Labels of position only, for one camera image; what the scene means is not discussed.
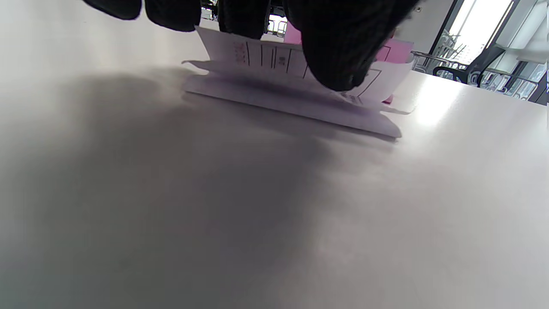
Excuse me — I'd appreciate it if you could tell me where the person's left hand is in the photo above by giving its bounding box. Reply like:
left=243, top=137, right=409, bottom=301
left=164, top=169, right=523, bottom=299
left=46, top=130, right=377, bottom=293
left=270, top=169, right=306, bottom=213
left=81, top=0, right=423, bottom=91

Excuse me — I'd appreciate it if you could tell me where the white paper invoice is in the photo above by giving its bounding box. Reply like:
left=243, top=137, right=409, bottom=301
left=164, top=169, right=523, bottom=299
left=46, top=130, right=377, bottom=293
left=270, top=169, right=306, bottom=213
left=182, top=26, right=416, bottom=139

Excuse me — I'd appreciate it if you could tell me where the black office chair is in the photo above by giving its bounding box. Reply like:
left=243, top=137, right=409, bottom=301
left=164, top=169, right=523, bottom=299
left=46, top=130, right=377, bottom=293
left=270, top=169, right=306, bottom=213
left=432, top=46, right=507, bottom=86

